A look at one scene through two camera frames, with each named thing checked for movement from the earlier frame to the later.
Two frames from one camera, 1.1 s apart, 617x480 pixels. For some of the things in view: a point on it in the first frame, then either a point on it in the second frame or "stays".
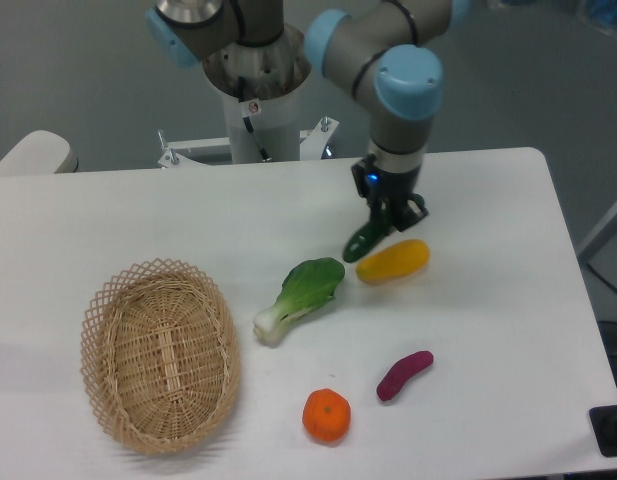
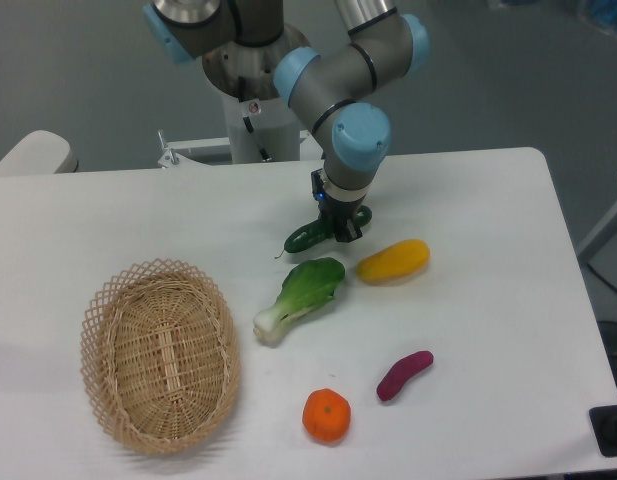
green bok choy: (304, 289) stays
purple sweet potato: (402, 370) stays
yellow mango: (394, 263) stays
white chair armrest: (40, 152) stays
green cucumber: (363, 241) → (314, 233)
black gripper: (386, 193) → (341, 215)
